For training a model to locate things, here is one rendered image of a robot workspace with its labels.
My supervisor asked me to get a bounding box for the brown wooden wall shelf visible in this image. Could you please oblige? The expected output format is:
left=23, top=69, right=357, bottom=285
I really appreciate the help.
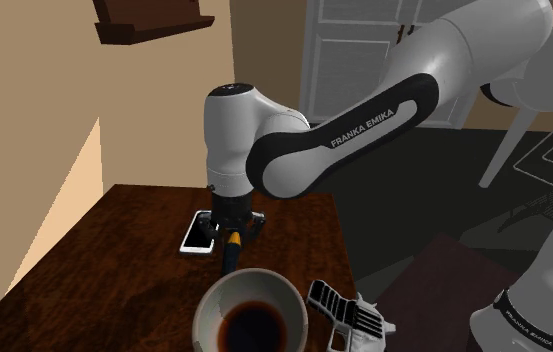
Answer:
left=91, top=0, right=217, bottom=47

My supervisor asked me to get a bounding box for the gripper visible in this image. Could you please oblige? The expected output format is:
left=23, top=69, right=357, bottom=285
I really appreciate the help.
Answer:
left=196, top=193, right=268, bottom=242

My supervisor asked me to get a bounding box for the white slanted furniture leg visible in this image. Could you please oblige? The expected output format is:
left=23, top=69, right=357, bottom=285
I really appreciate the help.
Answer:
left=477, top=106, right=541, bottom=190

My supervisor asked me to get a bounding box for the white bowl with dark inside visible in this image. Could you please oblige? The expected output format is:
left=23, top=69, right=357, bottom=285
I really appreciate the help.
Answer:
left=192, top=267, right=309, bottom=352

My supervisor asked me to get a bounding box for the black pen with yellow band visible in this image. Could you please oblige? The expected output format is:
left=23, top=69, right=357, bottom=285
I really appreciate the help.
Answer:
left=220, top=230, right=245, bottom=278

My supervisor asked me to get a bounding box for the white panelled door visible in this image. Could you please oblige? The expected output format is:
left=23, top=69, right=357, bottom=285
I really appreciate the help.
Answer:
left=298, top=0, right=478, bottom=131

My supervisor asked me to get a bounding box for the brown wooden table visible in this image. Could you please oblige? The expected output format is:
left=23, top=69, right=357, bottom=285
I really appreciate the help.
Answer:
left=0, top=183, right=358, bottom=352

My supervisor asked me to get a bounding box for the white smartphone with black screen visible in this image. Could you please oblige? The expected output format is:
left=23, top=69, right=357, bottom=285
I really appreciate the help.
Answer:
left=179, top=209, right=219, bottom=256

